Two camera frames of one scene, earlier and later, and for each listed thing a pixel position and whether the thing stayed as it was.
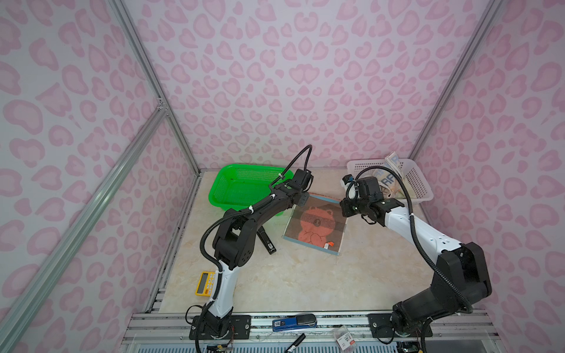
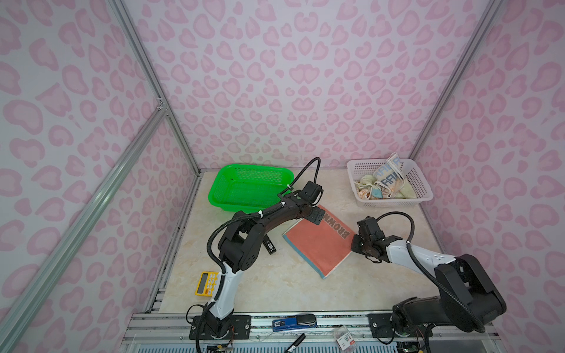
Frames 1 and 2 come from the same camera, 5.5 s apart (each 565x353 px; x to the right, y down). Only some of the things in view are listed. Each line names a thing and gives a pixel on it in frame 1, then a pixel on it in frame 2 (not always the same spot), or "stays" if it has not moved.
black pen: x=299 y=340 stays
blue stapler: x=301 y=321 stays
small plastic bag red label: x=344 y=339 stays
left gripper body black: x=304 y=198 to x=315 y=215
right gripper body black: x=352 y=206 to x=360 y=245
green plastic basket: x=237 y=186 stays
